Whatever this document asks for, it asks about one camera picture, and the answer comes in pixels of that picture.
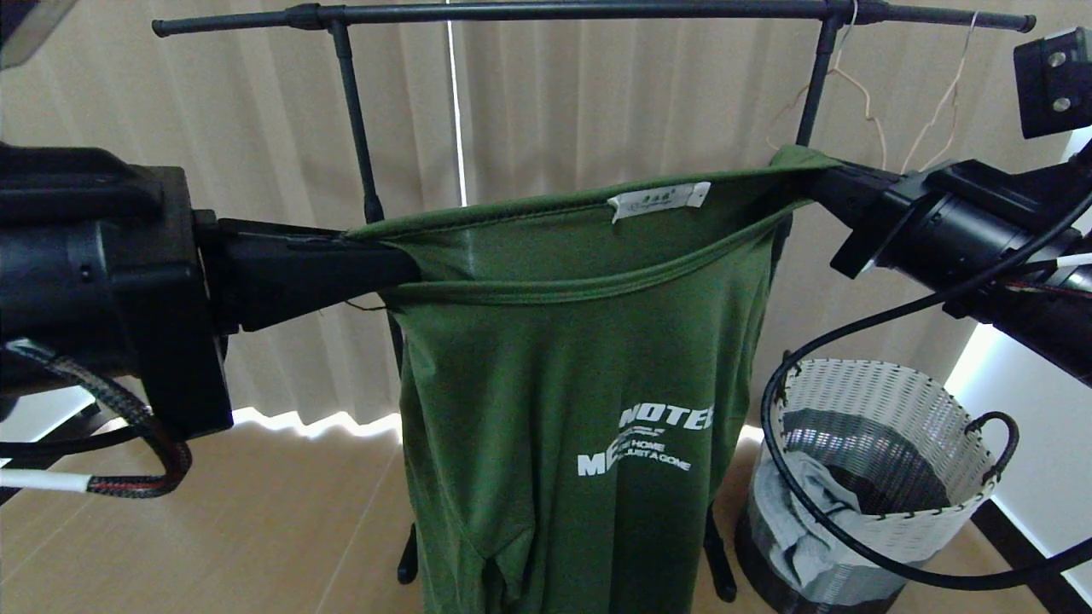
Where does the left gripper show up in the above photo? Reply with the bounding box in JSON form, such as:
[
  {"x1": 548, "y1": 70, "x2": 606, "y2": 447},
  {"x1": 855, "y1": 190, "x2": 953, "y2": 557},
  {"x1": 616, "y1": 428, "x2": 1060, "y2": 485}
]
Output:
[{"x1": 0, "y1": 141, "x2": 235, "y2": 442}]

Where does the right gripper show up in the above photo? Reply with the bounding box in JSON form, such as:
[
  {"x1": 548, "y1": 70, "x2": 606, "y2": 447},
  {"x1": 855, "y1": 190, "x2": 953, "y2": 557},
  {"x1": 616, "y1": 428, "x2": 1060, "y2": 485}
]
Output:
[{"x1": 829, "y1": 166, "x2": 1037, "y2": 301}]

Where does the pink clothes hanger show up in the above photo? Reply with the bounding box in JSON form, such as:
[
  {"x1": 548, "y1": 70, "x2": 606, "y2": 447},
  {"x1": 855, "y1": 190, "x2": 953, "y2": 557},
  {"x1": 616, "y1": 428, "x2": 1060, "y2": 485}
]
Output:
[
  {"x1": 765, "y1": 0, "x2": 890, "y2": 171},
  {"x1": 900, "y1": 10, "x2": 982, "y2": 171}
]

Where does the green printed t-shirt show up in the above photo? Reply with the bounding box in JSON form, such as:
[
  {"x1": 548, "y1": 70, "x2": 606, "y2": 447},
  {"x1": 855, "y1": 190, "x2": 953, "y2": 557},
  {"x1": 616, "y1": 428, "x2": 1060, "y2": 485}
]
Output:
[{"x1": 346, "y1": 145, "x2": 845, "y2": 614}]

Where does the white laundry basket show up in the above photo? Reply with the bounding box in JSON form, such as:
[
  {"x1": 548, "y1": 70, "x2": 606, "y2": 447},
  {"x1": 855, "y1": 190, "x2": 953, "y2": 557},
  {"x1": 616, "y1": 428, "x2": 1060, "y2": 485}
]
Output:
[{"x1": 734, "y1": 358, "x2": 1021, "y2": 614}]

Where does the black clothes rack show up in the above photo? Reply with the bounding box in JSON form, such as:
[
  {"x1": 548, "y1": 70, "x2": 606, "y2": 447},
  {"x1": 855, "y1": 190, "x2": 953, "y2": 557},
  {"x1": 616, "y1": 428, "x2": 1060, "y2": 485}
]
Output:
[{"x1": 152, "y1": 0, "x2": 1037, "y2": 604}]

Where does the beige curtain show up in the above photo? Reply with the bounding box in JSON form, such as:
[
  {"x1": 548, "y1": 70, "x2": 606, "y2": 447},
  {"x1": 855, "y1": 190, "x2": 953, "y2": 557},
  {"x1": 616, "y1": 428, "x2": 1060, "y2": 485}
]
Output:
[{"x1": 0, "y1": 0, "x2": 1092, "y2": 427}]

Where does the pale grey garment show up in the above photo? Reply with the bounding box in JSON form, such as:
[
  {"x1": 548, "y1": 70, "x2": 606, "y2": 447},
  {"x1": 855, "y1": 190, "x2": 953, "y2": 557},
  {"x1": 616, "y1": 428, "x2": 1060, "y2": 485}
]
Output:
[{"x1": 751, "y1": 465, "x2": 864, "y2": 591}]

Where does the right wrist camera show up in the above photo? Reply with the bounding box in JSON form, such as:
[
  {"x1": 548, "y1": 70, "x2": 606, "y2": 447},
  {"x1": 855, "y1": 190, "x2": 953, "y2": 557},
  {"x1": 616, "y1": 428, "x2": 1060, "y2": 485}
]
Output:
[{"x1": 930, "y1": 26, "x2": 1092, "y2": 206}]

